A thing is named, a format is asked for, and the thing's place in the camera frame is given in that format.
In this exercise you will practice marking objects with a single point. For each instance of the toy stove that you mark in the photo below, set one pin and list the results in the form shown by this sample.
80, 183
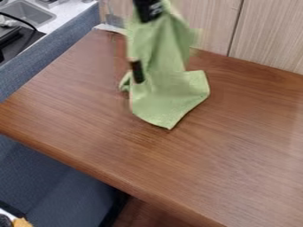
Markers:
17, 41

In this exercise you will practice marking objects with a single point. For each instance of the green cloth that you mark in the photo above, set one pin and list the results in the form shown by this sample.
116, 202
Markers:
165, 88

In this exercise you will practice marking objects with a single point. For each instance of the grey metal bracket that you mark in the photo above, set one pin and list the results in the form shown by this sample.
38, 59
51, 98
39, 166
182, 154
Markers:
114, 21

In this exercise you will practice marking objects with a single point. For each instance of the yellow toy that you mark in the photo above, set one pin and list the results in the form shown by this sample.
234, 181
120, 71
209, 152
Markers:
21, 223

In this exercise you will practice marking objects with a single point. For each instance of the toy sink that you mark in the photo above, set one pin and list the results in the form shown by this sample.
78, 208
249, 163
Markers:
27, 11

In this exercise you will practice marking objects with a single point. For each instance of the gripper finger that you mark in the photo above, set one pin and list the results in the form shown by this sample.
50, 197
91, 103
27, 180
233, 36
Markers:
147, 10

